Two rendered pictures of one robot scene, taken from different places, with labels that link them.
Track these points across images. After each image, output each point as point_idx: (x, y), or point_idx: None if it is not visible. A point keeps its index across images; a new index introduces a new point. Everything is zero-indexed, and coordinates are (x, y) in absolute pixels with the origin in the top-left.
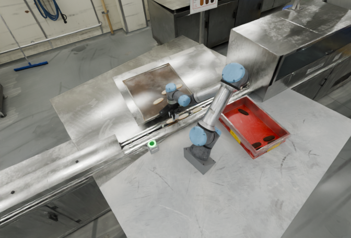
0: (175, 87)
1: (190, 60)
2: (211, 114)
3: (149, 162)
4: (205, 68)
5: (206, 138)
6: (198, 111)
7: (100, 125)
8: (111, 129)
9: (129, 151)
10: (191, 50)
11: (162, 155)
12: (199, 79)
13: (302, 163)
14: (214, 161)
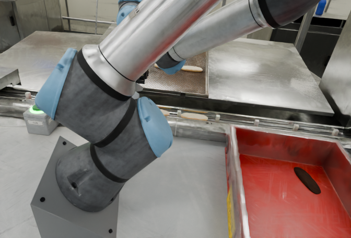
0: None
1: (250, 51)
2: (127, 17)
3: (4, 141)
4: (269, 69)
5: (59, 83)
6: (191, 119)
7: (36, 67)
8: (39, 76)
9: (1, 103)
10: (263, 43)
11: (41, 146)
12: (243, 77)
13: None
14: (115, 236)
